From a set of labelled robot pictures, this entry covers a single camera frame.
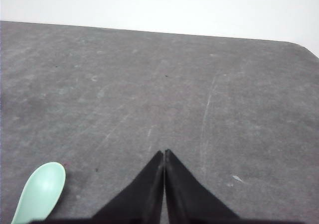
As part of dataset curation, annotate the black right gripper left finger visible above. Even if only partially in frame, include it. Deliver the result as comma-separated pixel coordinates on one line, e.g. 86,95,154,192
92,151,164,224

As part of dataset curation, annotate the mint green plastic spoon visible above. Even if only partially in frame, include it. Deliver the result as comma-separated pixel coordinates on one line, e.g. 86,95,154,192
11,162,66,224

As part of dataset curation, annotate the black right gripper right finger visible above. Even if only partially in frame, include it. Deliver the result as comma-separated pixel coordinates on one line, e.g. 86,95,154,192
164,149,240,224

